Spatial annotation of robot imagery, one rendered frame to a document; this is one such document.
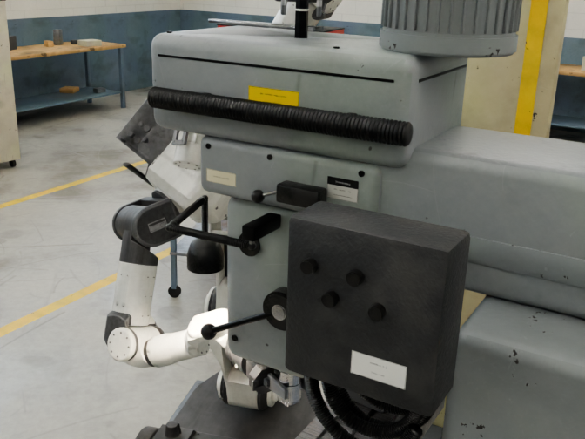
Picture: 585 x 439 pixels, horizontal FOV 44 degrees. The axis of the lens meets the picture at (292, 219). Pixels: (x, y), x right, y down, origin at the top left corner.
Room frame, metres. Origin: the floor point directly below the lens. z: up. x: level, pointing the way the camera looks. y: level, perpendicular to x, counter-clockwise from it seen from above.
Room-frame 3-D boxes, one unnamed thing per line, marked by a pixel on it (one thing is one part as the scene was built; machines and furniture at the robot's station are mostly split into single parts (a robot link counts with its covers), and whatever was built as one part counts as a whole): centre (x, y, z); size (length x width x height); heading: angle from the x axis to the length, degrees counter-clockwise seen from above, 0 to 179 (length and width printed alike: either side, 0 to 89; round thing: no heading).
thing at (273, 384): (1.21, 0.02, 1.23); 0.06 x 0.02 x 0.03; 35
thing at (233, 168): (1.21, -0.04, 1.68); 0.34 x 0.24 x 0.10; 60
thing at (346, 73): (1.22, -0.02, 1.81); 0.47 x 0.26 x 0.16; 60
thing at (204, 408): (2.10, 0.13, 0.59); 0.64 x 0.52 x 0.33; 167
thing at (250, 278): (1.23, -0.01, 1.47); 0.21 x 0.19 x 0.32; 150
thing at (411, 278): (0.79, -0.10, 1.62); 0.20 x 0.09 x 0.21; 60
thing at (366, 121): (1.09, 0.04, 1.79); 0.45 x 0.04 x 0.04; 60
